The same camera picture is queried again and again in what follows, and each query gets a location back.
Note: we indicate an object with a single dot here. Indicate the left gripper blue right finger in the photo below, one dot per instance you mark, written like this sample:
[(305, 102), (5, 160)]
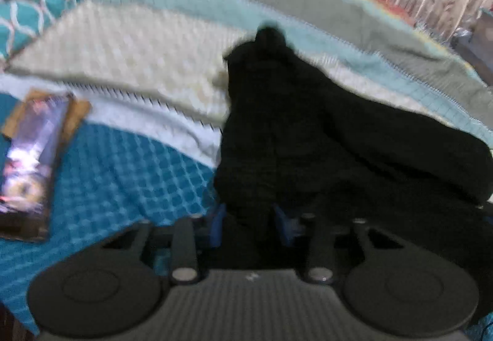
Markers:
[(309, 240)]

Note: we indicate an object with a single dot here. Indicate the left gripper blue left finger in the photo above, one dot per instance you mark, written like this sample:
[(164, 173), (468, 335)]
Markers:
[(192, 235)]

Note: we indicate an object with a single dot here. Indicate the black pants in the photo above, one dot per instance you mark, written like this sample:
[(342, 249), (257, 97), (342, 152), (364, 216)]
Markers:
[(297, 141)]

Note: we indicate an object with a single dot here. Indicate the smartphone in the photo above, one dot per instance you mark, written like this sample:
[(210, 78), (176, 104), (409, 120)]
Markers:
[(26, 187)]

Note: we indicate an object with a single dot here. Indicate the brown wallet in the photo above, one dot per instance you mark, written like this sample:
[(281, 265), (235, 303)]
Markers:
[(40, 110)]

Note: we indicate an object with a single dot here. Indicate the patterned blue grey bedsheet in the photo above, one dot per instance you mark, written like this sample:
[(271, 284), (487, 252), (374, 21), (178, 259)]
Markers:
[(154, 74)]

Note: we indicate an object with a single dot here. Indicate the teal white patterned pillow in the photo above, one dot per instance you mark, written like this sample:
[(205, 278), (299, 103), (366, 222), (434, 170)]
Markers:
[(23, 21)]

